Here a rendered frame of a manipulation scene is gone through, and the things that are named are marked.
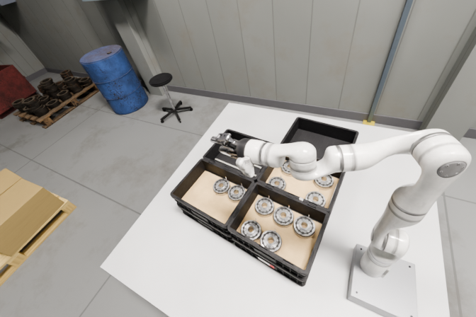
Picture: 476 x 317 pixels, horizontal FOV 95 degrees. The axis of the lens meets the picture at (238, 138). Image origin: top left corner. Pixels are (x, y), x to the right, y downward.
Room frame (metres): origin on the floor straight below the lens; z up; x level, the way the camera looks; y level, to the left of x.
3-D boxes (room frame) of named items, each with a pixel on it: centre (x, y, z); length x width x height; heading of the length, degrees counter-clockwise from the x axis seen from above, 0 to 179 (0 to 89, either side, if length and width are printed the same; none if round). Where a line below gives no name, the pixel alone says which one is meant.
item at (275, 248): (0.40, -0.05, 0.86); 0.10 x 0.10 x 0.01
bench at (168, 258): (0.72, -0.19, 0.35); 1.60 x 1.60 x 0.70; 55
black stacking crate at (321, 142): (0.91, -0.49, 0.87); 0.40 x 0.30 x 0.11; 49
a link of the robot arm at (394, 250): (0.24, -0.46, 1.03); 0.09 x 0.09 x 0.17; 54
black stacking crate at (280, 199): (0.46, -0.10, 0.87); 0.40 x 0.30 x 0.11; 49
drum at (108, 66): (3.48, 1.69, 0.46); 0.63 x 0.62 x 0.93; 145
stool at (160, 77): (2.88, 0.87, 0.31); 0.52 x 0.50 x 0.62; 144
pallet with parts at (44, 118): (4.07, 3.14, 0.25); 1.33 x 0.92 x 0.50; 145
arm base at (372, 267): (0.23, -0.46, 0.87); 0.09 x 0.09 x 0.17; 56
